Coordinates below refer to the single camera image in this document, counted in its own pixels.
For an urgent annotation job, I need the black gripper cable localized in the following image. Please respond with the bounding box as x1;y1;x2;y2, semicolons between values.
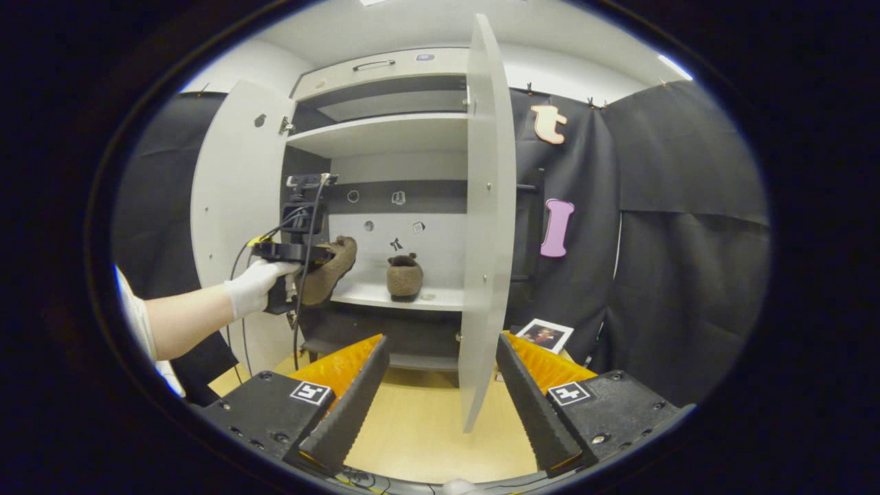
227;206;324;373

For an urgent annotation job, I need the black backdrop cloth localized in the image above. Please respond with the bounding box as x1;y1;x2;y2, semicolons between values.
110;81;771;408

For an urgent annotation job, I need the white cabinet shelf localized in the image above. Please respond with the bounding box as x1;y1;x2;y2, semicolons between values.
330;278;465;312
286;112;470;160

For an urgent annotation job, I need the light grey shoe cabinet door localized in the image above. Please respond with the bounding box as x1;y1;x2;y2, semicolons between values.
459;14;516;434
191;79;298;376

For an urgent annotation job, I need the white shirt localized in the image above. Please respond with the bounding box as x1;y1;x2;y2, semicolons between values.
113;265;186;399

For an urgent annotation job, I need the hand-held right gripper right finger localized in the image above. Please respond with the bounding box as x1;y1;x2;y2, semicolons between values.
496;332;681;479

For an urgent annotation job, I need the ceiling light panel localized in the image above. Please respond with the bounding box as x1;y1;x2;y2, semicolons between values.
657;54;694;83

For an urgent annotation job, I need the brown shoe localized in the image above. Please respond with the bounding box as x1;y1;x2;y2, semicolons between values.
386;252;425;303
299;236;358;307

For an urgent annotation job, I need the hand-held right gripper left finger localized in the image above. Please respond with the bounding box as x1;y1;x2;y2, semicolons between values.
199;335;391;476

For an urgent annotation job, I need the light grey shoe cabinet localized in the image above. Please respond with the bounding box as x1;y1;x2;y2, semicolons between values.
191;14;516;434

